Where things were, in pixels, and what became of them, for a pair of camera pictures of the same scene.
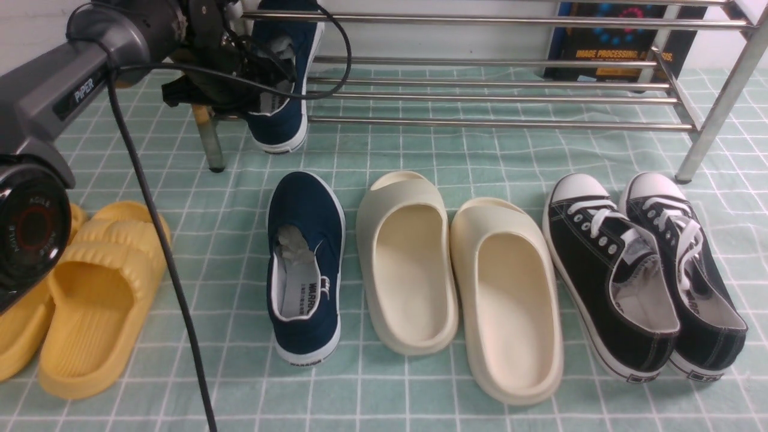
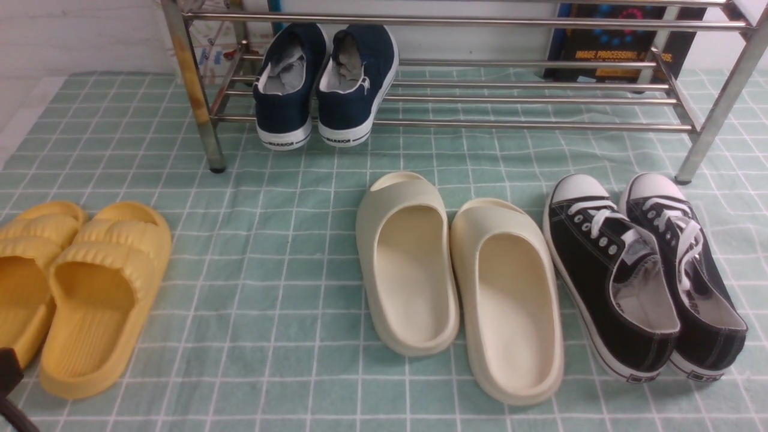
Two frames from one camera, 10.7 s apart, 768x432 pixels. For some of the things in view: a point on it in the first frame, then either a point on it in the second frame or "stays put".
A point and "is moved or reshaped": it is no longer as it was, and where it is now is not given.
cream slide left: x=404 y=255 stays put
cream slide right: x=509 y=300 stays put
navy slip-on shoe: x=305 y=260 → x=362 y=66
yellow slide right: x=99 y=290 stays put
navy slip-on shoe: x=292 y=30 is moved or reshaped
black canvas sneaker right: x=713 y=328 stays put
